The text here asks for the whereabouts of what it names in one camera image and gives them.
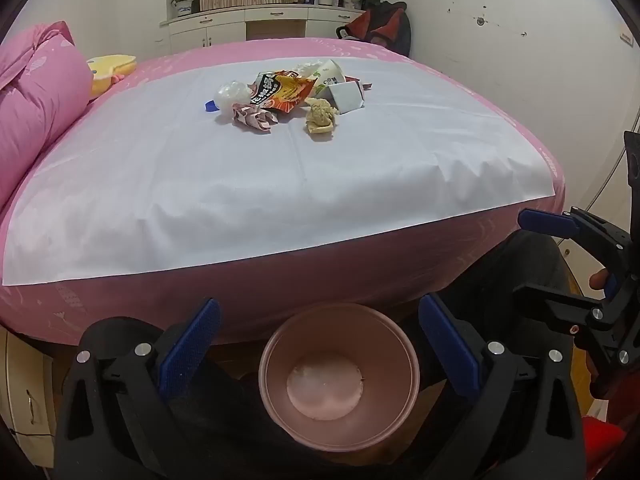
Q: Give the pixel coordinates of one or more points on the blue bottle cap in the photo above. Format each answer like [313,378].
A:
[211,106]

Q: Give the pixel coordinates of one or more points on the cream bedside cabinet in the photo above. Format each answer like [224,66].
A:
[30,385]

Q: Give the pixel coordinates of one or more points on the beige crumpled paper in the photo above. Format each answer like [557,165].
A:
[320,115]

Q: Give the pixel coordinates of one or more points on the person's right hand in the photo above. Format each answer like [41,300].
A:
[597,280]

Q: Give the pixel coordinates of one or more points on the clear crumpled plastic bag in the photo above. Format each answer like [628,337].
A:
[232,94]

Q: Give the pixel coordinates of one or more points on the pink quilt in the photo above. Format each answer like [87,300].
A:
[40,100]

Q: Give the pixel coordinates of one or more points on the person's dark trousers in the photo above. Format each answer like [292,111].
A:
[500,270]

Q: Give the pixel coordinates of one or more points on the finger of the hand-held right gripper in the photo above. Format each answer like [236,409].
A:
[545,222]
[555,305]

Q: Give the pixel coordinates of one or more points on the pink plastic bowl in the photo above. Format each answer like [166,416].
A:
[340,385]

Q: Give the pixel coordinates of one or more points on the white cloth sheet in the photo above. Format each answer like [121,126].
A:
[250,185]

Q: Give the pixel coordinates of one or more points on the potted plant in white pot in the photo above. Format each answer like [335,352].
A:
[185,4]

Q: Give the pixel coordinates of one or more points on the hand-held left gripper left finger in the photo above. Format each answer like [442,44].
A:
[192,340]

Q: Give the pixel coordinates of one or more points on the small dark red wrapper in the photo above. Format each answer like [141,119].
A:
[362,84]

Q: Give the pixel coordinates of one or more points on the red white patterned wrapper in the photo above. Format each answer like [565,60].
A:
[255,117]

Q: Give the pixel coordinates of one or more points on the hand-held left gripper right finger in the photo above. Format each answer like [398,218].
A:
[445,350]

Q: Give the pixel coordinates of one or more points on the yellow plush pillow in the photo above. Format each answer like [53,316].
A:
[112,67]

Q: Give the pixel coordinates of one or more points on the white paper box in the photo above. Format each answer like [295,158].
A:
[345,96]

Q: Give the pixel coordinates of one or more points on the green white carton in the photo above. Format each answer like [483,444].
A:
[330,77]

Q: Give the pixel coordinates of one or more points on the white wall socket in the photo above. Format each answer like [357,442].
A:
[626,39]

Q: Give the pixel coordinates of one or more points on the cream long cabinet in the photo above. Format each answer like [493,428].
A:
[225,25]

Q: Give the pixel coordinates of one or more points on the pink bed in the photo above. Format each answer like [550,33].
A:
[350,270]

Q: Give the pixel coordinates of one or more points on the orange black snack bag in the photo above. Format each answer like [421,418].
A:
[287,92]

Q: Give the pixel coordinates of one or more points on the black red backpack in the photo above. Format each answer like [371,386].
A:
[382,25]

